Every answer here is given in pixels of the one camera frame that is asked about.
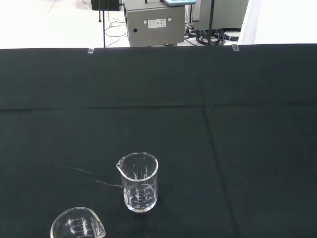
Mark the black bench cloth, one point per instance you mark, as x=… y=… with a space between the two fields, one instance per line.
x=198 y=124

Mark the grey metal control cabinet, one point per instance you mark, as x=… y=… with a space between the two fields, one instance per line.
x=153 y=36

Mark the clear plastic cloth clip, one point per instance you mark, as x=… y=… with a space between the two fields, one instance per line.
x=90 y=50
x=235 y=47

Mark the thin black tripod leg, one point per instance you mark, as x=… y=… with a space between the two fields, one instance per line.
x=103 y=33

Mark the black upright stand pole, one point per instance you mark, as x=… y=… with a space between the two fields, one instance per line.
x=211 y=19

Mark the blue device on cabinet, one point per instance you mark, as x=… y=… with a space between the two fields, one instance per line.
x=180 y=2

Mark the black box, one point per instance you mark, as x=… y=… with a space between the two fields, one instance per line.
x=105 y=4

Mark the large grey cabinet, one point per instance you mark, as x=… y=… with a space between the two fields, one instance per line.
x=227 y=12

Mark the white screen panel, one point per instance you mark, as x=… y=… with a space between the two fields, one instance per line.
x=280 y=22

